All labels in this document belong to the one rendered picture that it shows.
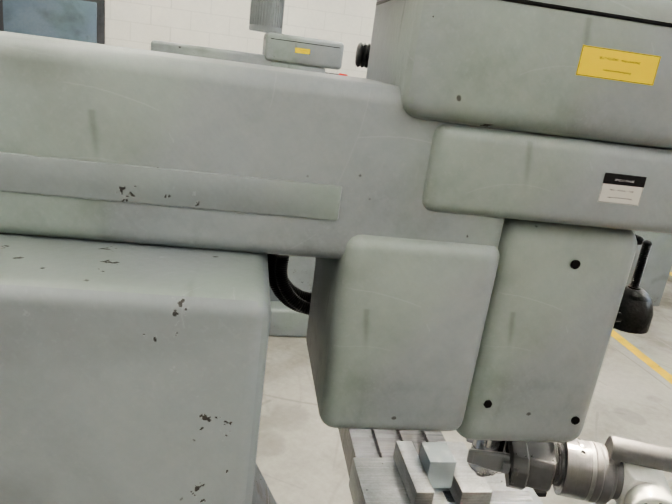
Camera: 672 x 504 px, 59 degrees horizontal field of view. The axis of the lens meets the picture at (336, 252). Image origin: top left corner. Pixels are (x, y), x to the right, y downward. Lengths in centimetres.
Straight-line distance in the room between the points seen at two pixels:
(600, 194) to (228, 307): 44
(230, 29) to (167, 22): 69
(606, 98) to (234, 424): 51
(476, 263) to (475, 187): 9
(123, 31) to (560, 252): 685
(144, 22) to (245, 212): 673
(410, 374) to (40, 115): 49
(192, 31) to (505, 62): 670
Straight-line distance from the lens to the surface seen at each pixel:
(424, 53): 63
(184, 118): 63
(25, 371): 61
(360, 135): 64
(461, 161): 66
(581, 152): 72
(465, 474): 122
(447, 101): 64
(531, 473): 97
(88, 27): 740
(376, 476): 122
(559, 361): 83
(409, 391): 75
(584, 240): 77
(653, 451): 101
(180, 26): 728
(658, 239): 571
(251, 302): 56
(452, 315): 72
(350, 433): 144
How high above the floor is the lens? 178
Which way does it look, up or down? 18 degrees down
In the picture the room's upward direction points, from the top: 8 degrees clockwise
